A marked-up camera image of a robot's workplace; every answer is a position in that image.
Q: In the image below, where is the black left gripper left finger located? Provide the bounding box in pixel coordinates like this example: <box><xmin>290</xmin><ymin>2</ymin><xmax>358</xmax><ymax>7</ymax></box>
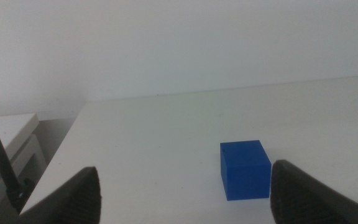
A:
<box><xmin>11</xmin><ymin>166</ymin><xmax>102</xmax><ymax>224</ymax></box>

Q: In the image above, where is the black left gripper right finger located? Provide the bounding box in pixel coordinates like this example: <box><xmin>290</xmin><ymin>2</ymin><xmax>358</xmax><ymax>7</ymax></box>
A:
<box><xmin>269</xmin><ymin>159</ymin><xmax>358</xmax><ymax>224</ymax></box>

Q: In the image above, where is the blue cube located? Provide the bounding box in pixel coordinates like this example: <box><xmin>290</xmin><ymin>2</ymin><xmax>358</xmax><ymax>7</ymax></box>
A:
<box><xmin>219</xmin><ymin>139</ymin><xmax>273</xmax><ymax>202</ymax></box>

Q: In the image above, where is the white side cabinet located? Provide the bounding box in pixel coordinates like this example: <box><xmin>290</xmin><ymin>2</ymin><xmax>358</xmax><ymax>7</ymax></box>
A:
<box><xmin>0</xmin><ymin>113</ymin><xmax>48</xmax><ymax>224</ymax></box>

